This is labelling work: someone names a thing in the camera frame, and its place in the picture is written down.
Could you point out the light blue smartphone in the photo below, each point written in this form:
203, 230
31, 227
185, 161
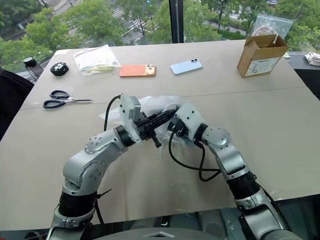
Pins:
186, 66

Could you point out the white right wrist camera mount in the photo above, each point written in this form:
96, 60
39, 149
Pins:
191, 117

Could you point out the orange smartphone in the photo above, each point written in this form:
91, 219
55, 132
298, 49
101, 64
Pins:
137, 70

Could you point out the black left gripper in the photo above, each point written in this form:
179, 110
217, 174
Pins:
145, 126

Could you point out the black round device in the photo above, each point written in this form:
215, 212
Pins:
58, 69

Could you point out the clear zip bag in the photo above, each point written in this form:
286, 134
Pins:
271, 25

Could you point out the white crumpled cloth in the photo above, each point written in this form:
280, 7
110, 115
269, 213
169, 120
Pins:
313, 58

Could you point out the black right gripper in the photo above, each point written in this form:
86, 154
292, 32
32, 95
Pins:
178, 128

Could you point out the black window frame post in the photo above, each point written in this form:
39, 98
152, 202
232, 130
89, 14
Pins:
176, 20

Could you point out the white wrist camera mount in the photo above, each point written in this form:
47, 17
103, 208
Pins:
130, 117
191, 117

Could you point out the black round stand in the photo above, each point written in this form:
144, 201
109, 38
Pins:
31, 65

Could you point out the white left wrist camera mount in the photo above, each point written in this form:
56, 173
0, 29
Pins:
130, 117

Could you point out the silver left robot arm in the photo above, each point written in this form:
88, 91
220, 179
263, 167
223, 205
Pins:
82, 165

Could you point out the brown cardboard box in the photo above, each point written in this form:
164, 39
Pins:
261, 58

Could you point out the dark chair back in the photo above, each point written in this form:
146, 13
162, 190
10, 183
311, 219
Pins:
12, 100

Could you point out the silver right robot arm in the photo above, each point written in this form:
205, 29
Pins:
232, 160

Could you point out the clear bag with papers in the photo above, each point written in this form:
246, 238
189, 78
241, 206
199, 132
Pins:
96, 60

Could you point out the white towel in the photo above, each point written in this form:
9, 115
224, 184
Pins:
155, 103

